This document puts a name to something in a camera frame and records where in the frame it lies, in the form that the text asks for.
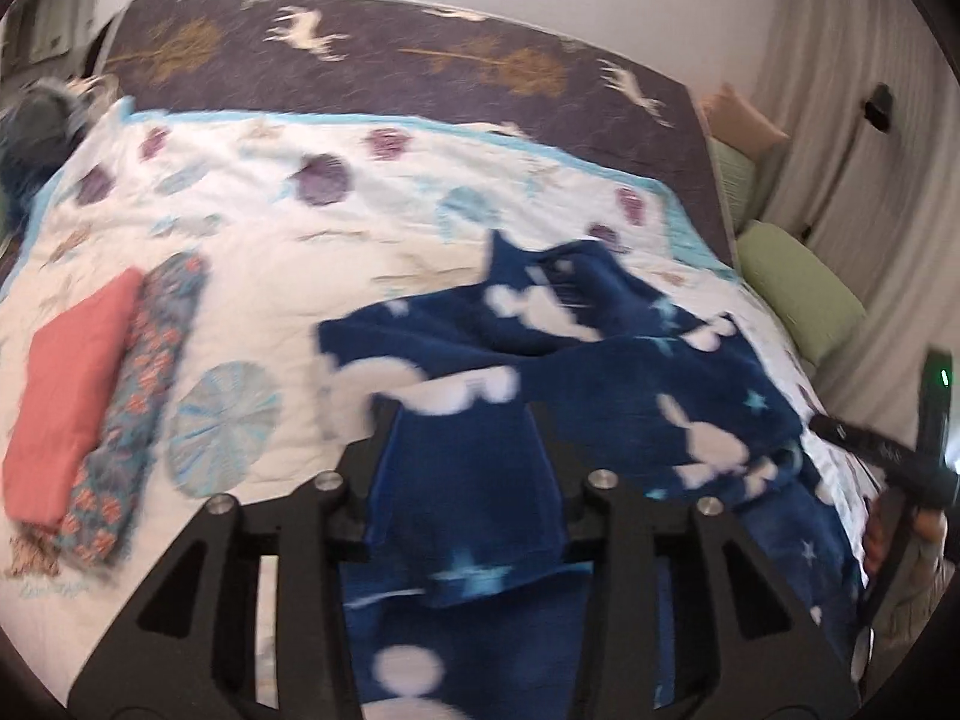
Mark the folded coral cloth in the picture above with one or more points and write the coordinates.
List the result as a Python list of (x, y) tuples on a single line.
[(67, 390)]

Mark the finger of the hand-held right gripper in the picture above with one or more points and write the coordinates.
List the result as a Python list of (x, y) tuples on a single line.
[(862, 446)]

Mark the blue fleece star print garment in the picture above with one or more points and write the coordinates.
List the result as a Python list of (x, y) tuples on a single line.
[(465, 345)]

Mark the beige curtain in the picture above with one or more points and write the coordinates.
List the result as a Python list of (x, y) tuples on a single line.
[(840, 30)]

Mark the person's right hand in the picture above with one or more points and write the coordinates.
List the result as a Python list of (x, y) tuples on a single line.
[(879, 540)]

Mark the folded floral print cloth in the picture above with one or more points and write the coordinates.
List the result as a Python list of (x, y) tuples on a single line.
[(150, 360)]

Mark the large green cushion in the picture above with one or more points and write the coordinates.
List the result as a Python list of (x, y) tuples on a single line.
[(802, 292)]

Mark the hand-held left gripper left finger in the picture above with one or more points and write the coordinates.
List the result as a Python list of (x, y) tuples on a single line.
[(351, 481)]

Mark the dark deer print bedspread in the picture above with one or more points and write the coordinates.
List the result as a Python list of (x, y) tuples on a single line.
[(375, 90)]

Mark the white seashell print quilt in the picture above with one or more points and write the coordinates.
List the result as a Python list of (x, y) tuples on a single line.
[(262, 240)]

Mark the small green cushion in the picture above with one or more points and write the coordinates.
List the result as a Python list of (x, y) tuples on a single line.
[(735, 180)]

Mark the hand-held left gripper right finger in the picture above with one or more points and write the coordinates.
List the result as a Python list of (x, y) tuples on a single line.
[(576, 495)]

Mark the peach pillow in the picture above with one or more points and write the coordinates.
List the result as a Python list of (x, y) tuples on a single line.
[(742, 124)]

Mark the dark fuzzy cloth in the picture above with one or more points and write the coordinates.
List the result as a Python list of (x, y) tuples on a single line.
[(41, 135)]

